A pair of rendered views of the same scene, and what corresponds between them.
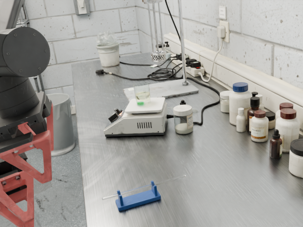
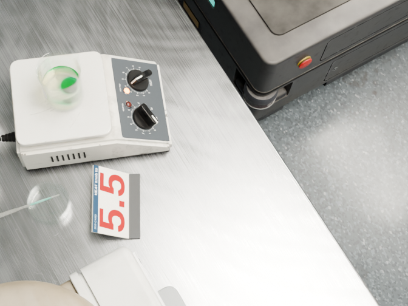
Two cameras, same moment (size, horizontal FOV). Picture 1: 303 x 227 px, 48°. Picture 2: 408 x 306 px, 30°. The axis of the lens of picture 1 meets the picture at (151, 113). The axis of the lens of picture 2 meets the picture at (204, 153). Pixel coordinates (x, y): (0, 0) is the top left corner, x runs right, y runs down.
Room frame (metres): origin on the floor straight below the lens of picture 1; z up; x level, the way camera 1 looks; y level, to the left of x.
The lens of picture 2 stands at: (1.49, -0.01, 1.73)
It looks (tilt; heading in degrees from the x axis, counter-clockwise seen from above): 69 degrees down; 150
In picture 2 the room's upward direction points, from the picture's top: 11 degrees clockwise
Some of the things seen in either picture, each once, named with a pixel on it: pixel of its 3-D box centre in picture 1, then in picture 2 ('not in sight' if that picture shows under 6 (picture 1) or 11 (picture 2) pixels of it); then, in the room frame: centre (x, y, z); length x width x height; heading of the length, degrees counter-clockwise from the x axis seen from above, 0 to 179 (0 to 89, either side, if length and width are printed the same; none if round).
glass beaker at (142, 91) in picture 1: (141, 93); (62, 80); (1.06, 0.02, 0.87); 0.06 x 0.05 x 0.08; 127
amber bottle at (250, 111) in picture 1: (254, 115); not in sight; (0.95, -0.31, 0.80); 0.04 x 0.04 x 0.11
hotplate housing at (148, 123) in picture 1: (139, 117); (83, 108); (1.06, 0.04, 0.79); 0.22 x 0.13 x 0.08; 80
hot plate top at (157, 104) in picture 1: (145, 105); (60, 98); (1.06, 0.02, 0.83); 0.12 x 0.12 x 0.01; 80
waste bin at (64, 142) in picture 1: (53, 124); not in sight; (2.55, 0.78, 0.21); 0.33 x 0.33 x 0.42
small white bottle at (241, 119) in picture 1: (241, 120); not in sight; (0.96, -0.27, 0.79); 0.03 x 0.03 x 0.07
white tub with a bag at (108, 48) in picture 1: (107, 47); not in sight; (2.08, 0.22, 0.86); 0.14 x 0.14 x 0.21
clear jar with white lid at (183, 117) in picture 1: (183, 119); not in sight; (1.01, -0.10, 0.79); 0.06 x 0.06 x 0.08
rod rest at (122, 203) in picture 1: (137, 194); not in sight; (0.66, 0.05, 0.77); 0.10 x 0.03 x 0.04; 106
